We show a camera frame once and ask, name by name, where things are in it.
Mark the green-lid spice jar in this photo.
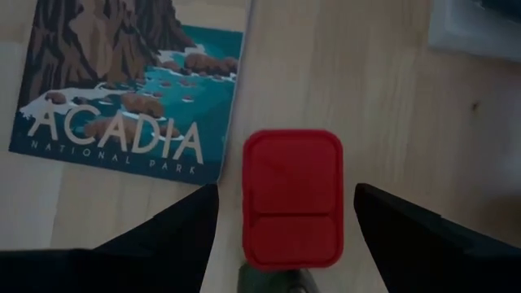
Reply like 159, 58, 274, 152
236, 262, 322, 293

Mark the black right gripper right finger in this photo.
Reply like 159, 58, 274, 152
352, 182, 521, 293

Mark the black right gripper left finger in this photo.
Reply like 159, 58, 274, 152
0, 182, 221, 293

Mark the red-lid spice tin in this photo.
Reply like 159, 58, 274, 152
241, 129, 345, 273

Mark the Acadia national park picture board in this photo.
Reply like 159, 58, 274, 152
7, 0, 246, 186

